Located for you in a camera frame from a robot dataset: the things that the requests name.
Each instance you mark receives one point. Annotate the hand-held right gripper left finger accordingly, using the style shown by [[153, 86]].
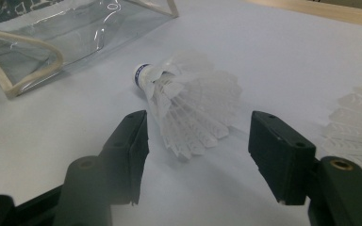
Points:
[[124, 157]]

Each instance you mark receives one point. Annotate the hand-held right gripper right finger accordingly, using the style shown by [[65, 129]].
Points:
[[283, 157]]

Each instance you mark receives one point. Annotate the white feather shuttlecock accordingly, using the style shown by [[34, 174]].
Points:
[[182, 125], [355, 132]]

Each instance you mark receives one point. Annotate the clear plastic bag beige trim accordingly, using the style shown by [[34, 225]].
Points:
[[59, 37]]

